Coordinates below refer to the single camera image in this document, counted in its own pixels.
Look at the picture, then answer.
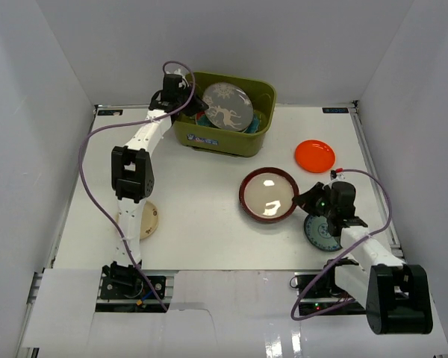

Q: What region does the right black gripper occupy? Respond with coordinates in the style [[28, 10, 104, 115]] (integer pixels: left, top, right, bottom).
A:
[[293, 182, 336, 219]]

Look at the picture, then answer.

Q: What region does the blue patterned small plate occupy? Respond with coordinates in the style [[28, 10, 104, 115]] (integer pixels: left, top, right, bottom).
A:
[[303, 215, 341, 252]]

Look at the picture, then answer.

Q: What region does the grey plate with deer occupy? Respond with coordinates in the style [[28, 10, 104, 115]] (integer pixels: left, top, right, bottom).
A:
[[202, 82, 254, 132]]

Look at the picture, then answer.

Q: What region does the orange plastic plate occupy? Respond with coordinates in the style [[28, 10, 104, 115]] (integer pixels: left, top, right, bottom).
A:
[[294, 139, 336, 174]]

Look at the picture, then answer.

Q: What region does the dark red rimmed plate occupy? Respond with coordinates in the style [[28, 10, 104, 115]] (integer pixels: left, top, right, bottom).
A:
[[238, 167, 299, 224]]

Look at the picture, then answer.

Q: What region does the teal scalloped plate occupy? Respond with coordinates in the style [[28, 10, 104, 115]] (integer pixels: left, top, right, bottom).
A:
[[204, 109, 261, 134]]

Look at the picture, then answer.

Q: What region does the cream plate with small flowers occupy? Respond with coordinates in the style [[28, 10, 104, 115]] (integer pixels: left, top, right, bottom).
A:
[[140, 201, 159, 239]]

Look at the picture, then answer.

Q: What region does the red plate with teal flower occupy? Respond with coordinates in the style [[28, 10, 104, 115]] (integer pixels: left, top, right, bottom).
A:
[[195, 112, 211, 127]]

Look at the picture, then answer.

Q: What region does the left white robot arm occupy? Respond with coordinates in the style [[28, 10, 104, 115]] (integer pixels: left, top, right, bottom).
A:
[[111, 74, 207, 267]]

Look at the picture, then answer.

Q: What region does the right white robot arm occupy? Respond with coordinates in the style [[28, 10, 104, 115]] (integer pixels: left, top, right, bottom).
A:
[[293, 181, 433, 335]]

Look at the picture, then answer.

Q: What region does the olive green plastic bin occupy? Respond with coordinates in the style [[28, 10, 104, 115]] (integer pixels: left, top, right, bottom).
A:
[[172, 72, 276, 157]]

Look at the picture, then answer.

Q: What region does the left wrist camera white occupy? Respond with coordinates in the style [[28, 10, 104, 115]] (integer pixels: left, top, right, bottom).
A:
[[173, 68, 189, 88]]

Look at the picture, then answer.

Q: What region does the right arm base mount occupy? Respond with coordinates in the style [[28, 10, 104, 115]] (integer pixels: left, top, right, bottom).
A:
[[289, 273, 365, 316]]

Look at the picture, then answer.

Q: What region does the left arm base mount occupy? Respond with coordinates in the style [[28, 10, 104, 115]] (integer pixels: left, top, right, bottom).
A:
[[95, 262, 169, 313]]

